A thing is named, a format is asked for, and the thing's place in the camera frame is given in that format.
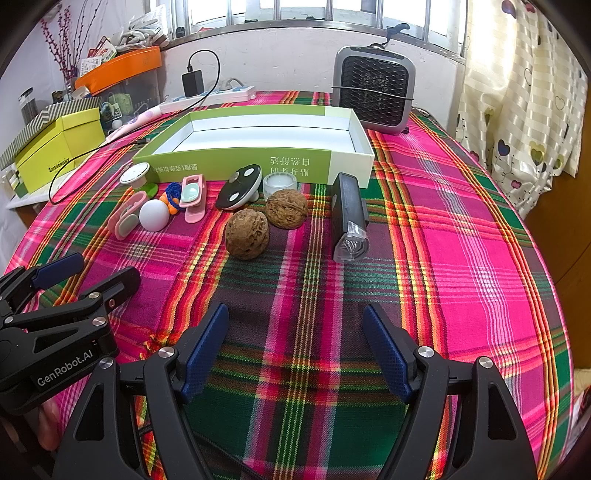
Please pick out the pink white floral tube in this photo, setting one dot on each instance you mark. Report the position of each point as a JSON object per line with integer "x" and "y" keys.
{"x": 138, "y": 119}

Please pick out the black charger adapter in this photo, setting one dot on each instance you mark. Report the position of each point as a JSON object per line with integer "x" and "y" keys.
{"x": 191, "y": 82}

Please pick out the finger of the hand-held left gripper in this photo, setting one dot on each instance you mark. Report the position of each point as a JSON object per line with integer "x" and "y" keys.
{"x": 60, "y": 267}
{"x": 120, "y": 284}

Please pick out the brown wooden cabinet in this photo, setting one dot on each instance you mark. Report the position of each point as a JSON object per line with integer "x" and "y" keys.
{"x": 565, "y": 240}

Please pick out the metal window frame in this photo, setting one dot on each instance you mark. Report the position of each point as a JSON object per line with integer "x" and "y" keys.
{"x": 323, "y": 25}

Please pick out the glass jar with dark lid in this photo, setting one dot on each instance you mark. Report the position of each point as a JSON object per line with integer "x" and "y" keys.
{"x": 27, "y": 104}

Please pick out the cream heart-print curtain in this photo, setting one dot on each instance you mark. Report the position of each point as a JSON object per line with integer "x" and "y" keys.
{"x": 517, "y": 92}

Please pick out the black bike light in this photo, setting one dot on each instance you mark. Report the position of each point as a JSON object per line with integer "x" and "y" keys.
{"x": 348, "y": 207}

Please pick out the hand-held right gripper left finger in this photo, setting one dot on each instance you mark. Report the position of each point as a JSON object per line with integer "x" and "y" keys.
{"x": 207, "y": 355}

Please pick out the white green suction stand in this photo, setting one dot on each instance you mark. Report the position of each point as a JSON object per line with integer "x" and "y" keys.
{"x": 134, "y": 174}

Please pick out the colourful paper packets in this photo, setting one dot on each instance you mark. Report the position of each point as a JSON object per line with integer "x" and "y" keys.
{"x": 97, "y": 53}

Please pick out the white ball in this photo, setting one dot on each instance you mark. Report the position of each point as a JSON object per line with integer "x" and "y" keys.
{"x": 154, "y": 215}

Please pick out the clear bin with orange lid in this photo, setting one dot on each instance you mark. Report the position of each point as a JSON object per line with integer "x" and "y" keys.
{"x": 120, "y": 67}

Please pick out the white gloves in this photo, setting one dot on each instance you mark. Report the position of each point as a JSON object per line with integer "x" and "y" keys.
{"x": 138, "y": 34}

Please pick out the green white cardboard box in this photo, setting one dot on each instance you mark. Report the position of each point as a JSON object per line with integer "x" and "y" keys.
{"x": 231, "y": 161}

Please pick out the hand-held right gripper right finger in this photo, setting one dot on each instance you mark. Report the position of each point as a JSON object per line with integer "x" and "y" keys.
{"x": 388, "y": 355}

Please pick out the yellow-green box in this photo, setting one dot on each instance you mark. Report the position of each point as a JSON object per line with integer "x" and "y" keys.
{"x": 60, "y": 147}

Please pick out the white blue power strip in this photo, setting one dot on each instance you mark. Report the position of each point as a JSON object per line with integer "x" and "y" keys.
{"x": 221, "y": 95}

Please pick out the brown walnut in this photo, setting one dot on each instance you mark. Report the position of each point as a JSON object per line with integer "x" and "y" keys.
{"x": 247, "y": 234}
{"x": 286, "y": 207}

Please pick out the grey fan heater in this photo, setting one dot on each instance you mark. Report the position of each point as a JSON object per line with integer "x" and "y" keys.
{"x": 374, "y": 87}

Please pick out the pink clip with green hook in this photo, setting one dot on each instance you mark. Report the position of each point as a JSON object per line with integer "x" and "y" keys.
{"x": 127, "y": 217}

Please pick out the small black sill object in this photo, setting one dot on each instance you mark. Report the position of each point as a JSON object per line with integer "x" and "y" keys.
{"x": 179, "y": 31}

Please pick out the pink clip with mint oval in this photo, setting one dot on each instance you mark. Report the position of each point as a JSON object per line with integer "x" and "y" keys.
{"x": 191, "y": 194}

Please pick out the pink green plaid tablecloth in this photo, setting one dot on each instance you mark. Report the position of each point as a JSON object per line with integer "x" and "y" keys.
{"x": 461, "y": 230}

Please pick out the purple flower branches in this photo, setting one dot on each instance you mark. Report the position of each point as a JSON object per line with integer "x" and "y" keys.
{"x": 69, "y": 69}

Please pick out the grey chevron gift box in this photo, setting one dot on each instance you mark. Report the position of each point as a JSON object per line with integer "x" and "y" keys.
{"x": 51, "y": 110}

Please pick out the black oval silver-dotted device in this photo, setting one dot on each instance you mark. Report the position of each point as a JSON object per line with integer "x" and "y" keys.
{"x": 240, "y": 184}

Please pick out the black hook tool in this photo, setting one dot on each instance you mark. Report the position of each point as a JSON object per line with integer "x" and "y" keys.
{"x": 397, "y": 28}

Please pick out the small clear jar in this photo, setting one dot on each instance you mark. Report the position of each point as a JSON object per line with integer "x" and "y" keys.
{"x": 280, "y": 182}

